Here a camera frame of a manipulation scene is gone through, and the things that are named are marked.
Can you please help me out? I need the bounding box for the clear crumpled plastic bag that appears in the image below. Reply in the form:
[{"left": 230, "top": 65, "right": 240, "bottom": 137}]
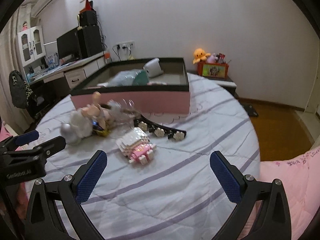
[{"left": 107, "top": 99, "right": 141, "bottom": 124}]

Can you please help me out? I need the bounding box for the pink white block toy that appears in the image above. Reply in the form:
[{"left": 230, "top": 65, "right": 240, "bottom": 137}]
[{"left": 116, "top": 127, "right": 156, "bottom": 165}]

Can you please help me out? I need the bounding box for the striped white table cloth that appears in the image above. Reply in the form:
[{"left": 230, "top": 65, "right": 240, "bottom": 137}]
[{"left": 44, "top": 74, "right": 260, "bottom": 239}]

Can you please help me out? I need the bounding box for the clear plastic container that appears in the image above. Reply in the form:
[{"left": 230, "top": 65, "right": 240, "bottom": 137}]
[{"left": 107, "top": 69, "right": 150, "bottom": 87}]

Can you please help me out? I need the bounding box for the red triangular box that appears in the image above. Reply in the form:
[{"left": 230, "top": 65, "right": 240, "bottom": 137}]
[{"left": 79, "top": 0, "right": 93, "bottom": 13}]

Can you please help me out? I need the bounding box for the orange octopus plush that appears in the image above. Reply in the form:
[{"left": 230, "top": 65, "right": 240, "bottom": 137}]
[{"left": 193, "top": 48, "right": 211, "bottom": 64}]

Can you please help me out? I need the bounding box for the pink doll on cabinet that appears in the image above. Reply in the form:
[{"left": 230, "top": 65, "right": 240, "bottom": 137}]
[{"left": 22, "top": 21, "right": 28, "bottom": 31}]

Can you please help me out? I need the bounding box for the black flower hair clip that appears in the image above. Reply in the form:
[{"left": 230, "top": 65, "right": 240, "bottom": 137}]
[{"left": 133, "top": 115, "right": 187, "bottom": 141}]

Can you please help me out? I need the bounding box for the black floor scale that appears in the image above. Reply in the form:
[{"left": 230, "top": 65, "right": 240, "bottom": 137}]
[{"left": 241, "top": 103, "right": 259, "bottom": 117}]

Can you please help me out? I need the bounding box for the black computer tower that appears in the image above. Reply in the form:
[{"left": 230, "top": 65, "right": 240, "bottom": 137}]
[{"left": 76, "top": 25, "right": 103, "bottom": 59}]

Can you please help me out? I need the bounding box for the white desk with drawers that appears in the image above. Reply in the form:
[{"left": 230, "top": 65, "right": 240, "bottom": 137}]
[{"left": 30, "top": 52, "right": 106, "bottom": 99}]

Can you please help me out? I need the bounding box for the black computer monitor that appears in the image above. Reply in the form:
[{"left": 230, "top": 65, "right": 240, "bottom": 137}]
[{"left": 56, "top": 28, "right": 81, "bottom": 59}]

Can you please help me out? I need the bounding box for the red toy box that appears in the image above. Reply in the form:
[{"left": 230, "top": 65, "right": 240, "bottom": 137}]
[{"left": 197, "top": 61, "right": 229, "bottom": 79}]

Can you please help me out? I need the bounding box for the white glass-door cabinet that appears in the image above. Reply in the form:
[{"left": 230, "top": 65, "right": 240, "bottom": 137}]
[{"left": 16, "top": 25, "right": 46, "bottom": 67}]

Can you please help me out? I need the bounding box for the blue snack packet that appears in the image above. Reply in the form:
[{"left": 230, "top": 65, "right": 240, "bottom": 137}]
[{"left": 92, "top": 121, "right": 111, "bottom": 137}]

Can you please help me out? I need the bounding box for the black white tv bench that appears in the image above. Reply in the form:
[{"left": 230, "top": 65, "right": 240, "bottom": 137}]
[{"left": 187, "top": 72, "right": 239, "bottom": 99}]

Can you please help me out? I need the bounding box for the black office chair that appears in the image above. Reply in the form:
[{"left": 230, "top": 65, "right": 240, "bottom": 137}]
[{"left": 9, "top": 70, "right": 48, "bottom": 121}]

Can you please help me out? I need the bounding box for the wall power outlet strip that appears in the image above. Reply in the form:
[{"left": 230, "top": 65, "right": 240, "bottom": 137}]
[{"left": 114, "top": 41, "right": 135, "bottom": 50}]

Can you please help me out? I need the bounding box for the pink black storage box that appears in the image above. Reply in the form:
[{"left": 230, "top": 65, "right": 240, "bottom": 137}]
[{"left": 71, "top": 57, "right": 190, "bottom": 114}]

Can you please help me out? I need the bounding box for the white power adapter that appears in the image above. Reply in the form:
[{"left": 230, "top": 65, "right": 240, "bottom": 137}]
[{"left": 143, "top": 58, "right": 163, "bottom": 78}]

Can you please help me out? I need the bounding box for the black speaker box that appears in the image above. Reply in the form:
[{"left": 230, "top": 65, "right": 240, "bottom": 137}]
[{"left": 79, "top": 10, "right": 98, "bottom": 27}]

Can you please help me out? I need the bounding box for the orange lid bottle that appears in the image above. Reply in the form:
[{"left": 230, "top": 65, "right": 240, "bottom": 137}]
[{"left": 104, "top": 50, "right": 112, "bottom": 64}]

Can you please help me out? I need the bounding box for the purple plush toy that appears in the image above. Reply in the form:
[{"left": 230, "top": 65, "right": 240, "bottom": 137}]
[{"left": 206, "top": 53, "right": 219, "bottom": 64}]

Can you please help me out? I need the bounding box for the pink quilt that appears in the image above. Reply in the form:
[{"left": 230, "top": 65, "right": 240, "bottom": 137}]
[{"left": 237, "top": 147, "right": 320, "bottom": 240}]

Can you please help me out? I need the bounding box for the jointed doll figure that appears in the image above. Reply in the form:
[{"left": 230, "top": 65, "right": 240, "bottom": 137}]
[{"left": 81, "top": 92, "right": 114, "bottom": 130}]

